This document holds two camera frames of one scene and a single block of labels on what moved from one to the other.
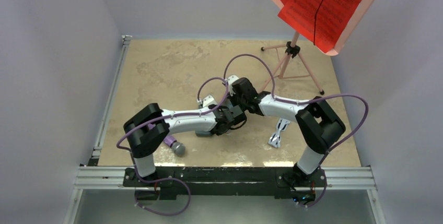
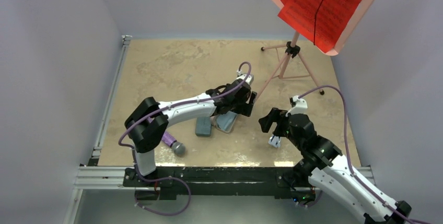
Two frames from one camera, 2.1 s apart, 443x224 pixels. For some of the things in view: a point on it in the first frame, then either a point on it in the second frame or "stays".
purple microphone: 178,148 stays
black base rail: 225,181 stays
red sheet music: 321,7 stays
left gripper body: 217,133 to 242,108
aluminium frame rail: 90,176 stays
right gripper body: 235,100 to 282,127
